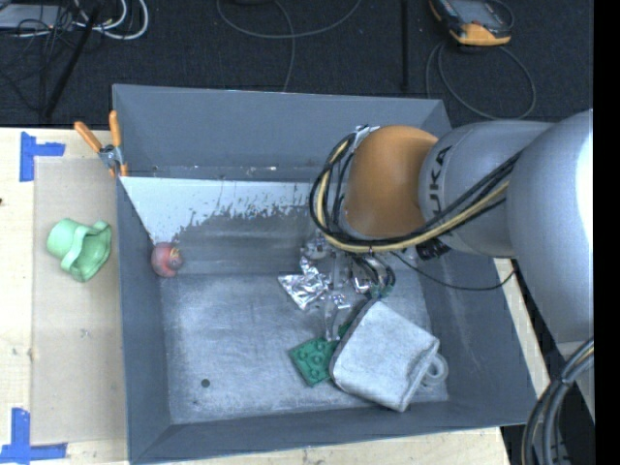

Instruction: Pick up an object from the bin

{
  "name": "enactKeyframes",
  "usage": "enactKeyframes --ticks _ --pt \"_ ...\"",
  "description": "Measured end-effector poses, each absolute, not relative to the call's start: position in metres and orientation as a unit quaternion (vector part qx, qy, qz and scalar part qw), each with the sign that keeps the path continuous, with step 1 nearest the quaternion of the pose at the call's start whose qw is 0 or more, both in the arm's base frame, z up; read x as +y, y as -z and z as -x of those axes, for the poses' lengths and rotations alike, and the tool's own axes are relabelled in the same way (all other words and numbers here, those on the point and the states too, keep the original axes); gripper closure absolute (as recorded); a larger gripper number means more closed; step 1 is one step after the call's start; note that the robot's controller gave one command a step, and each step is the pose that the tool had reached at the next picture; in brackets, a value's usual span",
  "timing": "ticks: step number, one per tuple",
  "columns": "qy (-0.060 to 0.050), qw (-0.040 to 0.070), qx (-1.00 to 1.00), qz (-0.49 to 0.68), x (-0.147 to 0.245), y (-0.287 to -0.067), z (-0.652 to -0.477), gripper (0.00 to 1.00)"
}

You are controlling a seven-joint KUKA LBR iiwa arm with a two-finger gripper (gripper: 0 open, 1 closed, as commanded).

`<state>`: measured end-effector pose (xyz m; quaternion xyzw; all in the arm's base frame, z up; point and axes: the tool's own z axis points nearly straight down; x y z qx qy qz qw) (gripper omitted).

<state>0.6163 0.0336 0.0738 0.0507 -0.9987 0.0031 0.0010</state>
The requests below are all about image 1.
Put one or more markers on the dark green flat block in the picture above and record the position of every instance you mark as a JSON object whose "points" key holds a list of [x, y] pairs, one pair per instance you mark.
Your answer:
{"points": [[312, 359]]}

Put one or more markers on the crumpled silver foil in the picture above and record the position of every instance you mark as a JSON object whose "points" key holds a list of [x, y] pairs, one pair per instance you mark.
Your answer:
{"points": [[302, 288]]}

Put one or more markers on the light green toy cup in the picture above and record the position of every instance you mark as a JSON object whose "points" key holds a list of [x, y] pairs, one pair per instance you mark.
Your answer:
{"points": [[82, 252]]}

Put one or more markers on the grey white folded cloth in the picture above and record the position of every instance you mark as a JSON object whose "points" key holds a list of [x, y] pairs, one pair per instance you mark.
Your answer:
{"points": [[382, 356]]}

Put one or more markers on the red toy apple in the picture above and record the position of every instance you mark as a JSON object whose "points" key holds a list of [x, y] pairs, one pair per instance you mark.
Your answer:
{"points": [[166, 260]]}

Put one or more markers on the brown cardboard board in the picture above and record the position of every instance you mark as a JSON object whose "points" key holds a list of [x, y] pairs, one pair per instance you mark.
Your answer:
{"points": [[72, 347]]}

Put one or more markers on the grey metal bin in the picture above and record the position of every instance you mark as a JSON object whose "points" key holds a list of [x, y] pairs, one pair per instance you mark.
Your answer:
{"points": [[232, 337]]}

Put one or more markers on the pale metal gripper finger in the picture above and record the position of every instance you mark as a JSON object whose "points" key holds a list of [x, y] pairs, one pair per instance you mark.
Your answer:
{"points": [[332, 322]]}

